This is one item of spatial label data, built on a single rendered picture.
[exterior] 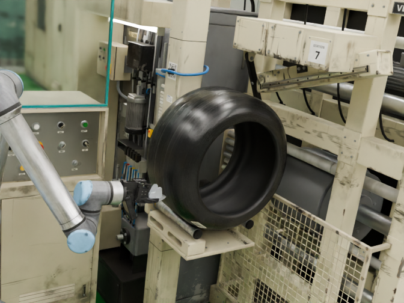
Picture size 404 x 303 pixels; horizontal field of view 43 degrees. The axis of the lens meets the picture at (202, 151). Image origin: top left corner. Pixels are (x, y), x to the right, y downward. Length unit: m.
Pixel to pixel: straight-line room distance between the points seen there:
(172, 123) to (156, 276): 0.94
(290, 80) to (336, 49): 0.39
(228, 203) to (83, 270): 0.92
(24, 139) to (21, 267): 1.13
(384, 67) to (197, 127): 0.74
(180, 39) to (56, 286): 1.44
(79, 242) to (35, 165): 0.30
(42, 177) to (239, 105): 0.80
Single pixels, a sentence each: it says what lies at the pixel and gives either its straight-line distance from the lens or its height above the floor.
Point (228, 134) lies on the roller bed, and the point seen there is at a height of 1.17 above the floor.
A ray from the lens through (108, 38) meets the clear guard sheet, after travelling 2.55.
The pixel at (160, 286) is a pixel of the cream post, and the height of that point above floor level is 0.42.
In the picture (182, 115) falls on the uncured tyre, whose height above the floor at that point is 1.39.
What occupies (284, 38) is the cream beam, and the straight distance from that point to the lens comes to 2.17.
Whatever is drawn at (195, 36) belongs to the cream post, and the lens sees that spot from 2.33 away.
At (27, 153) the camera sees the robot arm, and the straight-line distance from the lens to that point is 1.75.
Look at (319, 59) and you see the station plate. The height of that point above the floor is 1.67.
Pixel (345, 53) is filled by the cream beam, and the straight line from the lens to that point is 2.04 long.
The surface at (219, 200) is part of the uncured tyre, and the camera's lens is 2.45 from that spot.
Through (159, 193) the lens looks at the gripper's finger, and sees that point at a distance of 2.06.
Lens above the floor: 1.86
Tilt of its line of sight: 17 degrees down
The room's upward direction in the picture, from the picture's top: 7 degrees clockwise
